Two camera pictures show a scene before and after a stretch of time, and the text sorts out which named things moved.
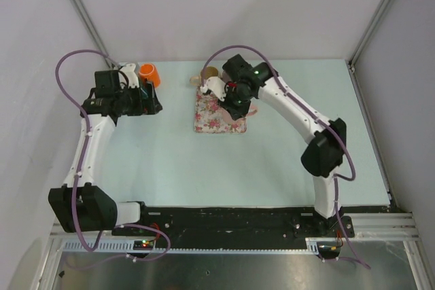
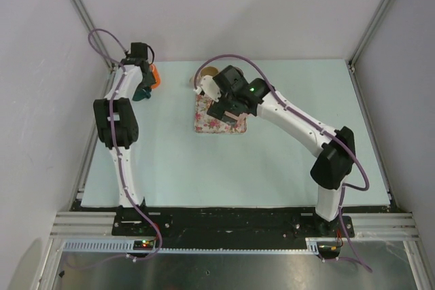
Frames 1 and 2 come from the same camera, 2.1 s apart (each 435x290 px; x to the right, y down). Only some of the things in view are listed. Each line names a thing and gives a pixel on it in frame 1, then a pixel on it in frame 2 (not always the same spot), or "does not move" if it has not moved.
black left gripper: (152, 105) → (149, 81)
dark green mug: (145, 96) does not move
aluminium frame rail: (383, 226) does not move
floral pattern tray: (204, 106) does not move
